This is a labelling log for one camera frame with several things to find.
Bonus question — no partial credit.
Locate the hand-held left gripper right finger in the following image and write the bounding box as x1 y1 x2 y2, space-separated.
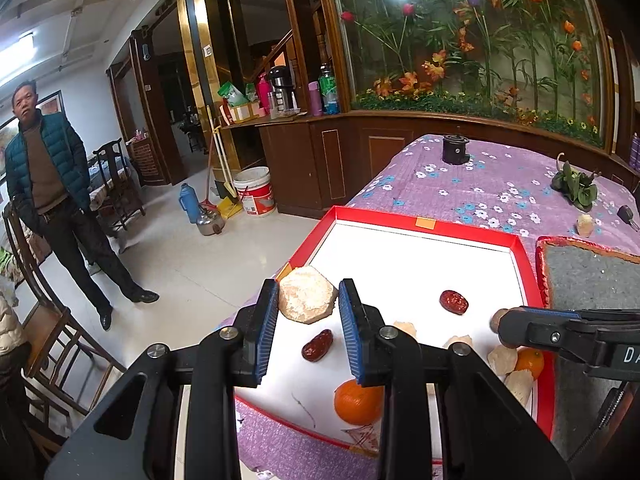
338 278 573 480

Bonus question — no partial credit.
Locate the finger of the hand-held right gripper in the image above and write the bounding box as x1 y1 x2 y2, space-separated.
497 316 609 362
517 306 640 322

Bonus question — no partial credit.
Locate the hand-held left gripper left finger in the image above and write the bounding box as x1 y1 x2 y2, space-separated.
45 278 281 480

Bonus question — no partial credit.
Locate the red date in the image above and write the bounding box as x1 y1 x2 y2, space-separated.
301 329 334 362
439 289 469 316

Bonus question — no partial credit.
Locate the red box with white inside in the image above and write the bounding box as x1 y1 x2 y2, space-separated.
235 205 556 458

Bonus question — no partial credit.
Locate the orange tangerine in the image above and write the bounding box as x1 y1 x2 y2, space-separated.
334 379 385 426
515 347 545 380

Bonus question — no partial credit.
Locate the grey fluffy mat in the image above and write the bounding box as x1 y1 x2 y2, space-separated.
536 236 640 471

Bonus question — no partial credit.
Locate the metal kettle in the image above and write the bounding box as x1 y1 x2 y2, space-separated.
196 204 226 237

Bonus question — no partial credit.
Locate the black car key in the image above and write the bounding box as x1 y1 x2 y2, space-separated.
616 205 640 231

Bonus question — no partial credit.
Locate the purple floral tablecloth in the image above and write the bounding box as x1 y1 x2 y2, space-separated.
220 133 640 480

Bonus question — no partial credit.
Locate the green plant ornament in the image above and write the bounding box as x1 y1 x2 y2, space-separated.
550 152 601 211

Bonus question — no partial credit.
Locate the white plastic bucket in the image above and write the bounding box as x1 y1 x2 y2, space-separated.
232 166 277 217

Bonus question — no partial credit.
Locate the blue thermos flask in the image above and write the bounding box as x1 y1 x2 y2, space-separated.
180 182 201 224

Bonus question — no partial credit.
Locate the yellow broom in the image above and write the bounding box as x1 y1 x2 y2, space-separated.
206 105 243 218

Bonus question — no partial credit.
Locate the brown wooden cabinet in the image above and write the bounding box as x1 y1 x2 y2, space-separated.
220 110 640 221

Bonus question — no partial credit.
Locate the black cylindrical device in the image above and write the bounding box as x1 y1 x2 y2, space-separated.
441 133 471 166

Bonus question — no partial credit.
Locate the dark wooden chair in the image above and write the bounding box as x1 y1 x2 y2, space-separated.
92 138 146 233
2 200 126 441

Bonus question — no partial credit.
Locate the green packet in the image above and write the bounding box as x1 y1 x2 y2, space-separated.
217 81 247 107

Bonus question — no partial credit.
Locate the green plastic bottle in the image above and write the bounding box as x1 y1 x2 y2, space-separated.
319 62 341 115

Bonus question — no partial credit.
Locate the black thermos jug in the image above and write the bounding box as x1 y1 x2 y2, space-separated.
267 66 296 111

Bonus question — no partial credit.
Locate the white padded jacket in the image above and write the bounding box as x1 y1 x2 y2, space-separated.
0 290 28 358

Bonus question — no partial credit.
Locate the artificial flower display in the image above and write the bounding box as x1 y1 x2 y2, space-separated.
325 0 613 148

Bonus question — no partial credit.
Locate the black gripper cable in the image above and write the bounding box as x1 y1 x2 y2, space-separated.
567 380 626 463

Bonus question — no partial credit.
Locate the framed wall picture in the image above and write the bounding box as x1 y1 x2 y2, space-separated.
35 90 65 116

